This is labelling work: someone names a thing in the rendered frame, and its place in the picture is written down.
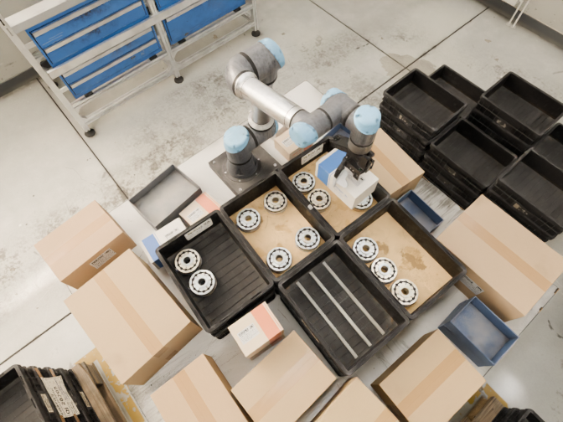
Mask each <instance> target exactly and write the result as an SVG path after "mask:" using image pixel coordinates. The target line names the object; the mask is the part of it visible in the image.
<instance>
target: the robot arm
mask: <svg viewBox="0 0 563 422"><path fill-rule="evenodd" d="M284 65H285V58H284V55H283V52H282V50H281V49H280V47H279V46H278V44H277V43H276V42H275V41H274V40H272V39H269V38H264V39H262V40H259V41H258V42H257V43H255V44H253V45H251V46H250V47H249V48H247V49H245V50H243V51H241V52H240V53H238V54H236V55H234V56H233V57H232V58H231V59H230V61H229V62H228V64H227V65H226V69H225V81H226V84H227V86H228V88H229V89H230V91H231V92H232V93H233V94H234V95H235V96H236V97H238V98H239V99H241V100H248V101H249V102H250V103H251V113H250V114H249V116H248V122H247V123H246V124H244V125H243V126H232V127H231V128H229V129H228V130H227V131H226V132H225V134H224V138H223V141H224V147H225V150H226V154H227V157H228V160H227V163H226V167H227V171H228V173H229V174H230V175H231V176H232V177H234V178H248V177H250V176H251V175H253V174H254V173H255V172H256V169H257V160H256V157H255V156H254V155H253V154H252V152H251V151H253V150H254V149H255V148H257V147H258V146H259V145H261V144H262V143H263V142H265V141H267V140H268V139H270V138H272V137H273V136H275V135H276V134H277V132H278V129H279V125H278V123H277V122H279V123H280V124H282V125H283V126H284V127H286V128H287V129H288V130H289V135H290V138H291V139H292V141H293V142H295V144H296V145H297V146H298V147H300V148H304V147H307V146H310V145H311V144H313V143H314V142H315V141H316V140H317V139H318V138H320V137H321V136H323V135H324V134H326V133H327V132H328V131H330V130H332V129H333V128H334V127H335V126H336V125H338V124H339V123H341V124H342V125H343V126H344V127H346V128H347V129H349V130H350V131H351V132H350V136H349V138H348V137H346V136H342V135H339V134H337V135H336V136H334V137H333V138H332V139H331V140H329V142H330V145H331V147H334V148H336V149H339V150H340V151H343V152H347V153H346V156H345V157H344V158H343V160H342V161H341V163H340V164H339V166H338V168H337V169H336V171H335V174H334V175H333V188H334V187H335V185H336V184H338V185H340V186H342V187H344V188H346V187H347V186H348V182H347V180H346V177H347V176H348V171H347V170H345V168H347V169H349V170H350V171H351V173H352V174H353V177H354V178H355V179H356V180H357V181H358V180H359V175H361V174H362V173H364V172H365V173H367V172H368V171H369V169H372V167H373V165H374V159H373V158H372V157H373V156H374V155H375V153H374V152H373V151H371V148H372V146H373V143H374V139H375V136H376V133H377V131H378V130H379V128H380V120H381V114H380V111H379V110H378V109H377V108H376V107H375V106H371V105H359V104H358V103H356V102H355V101H354V100H352V99H351V98H350V97H349V96H348V95H347V94H346V93H344V92H342V91H341V90H340V89H338V88H331V89H329V90H328V91H327V92H326V94H324V95H323V97H322V99H321V101H320V106H319V107H318V108H317V109H316V110H314V111H312V112H311V113H310V112H308V111H306V110H305V109H303V108H302V107H301V106H299V105H297V104H296V103H294V102H292V101H291V100H289V99H287V98H286V97H285V96H283V95H281V94H280V93H278V92H277V91H275V90H273V89H272V86H273V84H274V83H275V82H276V78H277V71H278V70H279V69H281V68H282V67H283V66H284ZM371 164H372V166H371ZM356 176H358V177H356Z"/></svg>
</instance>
